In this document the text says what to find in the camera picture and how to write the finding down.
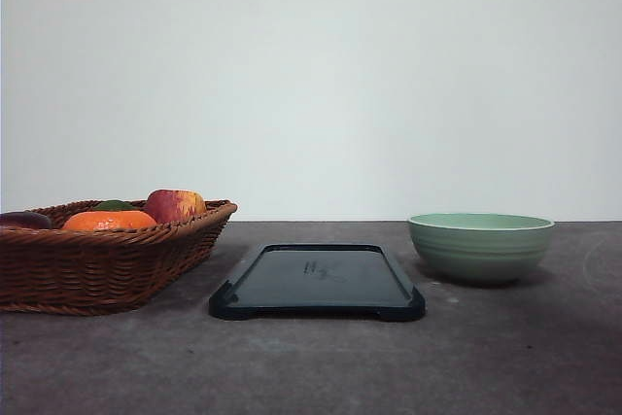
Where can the black rectangular tray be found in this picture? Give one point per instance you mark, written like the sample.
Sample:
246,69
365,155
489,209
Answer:
318,280

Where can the dark purple plum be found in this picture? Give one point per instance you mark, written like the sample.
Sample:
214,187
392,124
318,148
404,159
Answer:
26,218

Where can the brown wicker basket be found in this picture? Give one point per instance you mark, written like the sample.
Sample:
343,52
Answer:
58,270

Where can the red yellow apple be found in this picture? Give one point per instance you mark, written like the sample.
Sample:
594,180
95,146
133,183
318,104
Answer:
175,205

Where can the green ceramic bowl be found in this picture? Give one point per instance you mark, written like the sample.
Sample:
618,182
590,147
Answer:
478,246

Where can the green lime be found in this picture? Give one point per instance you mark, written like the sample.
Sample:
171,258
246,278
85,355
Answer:
114,205

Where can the orange mandarin fruit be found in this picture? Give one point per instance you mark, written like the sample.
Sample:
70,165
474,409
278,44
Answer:
108,220

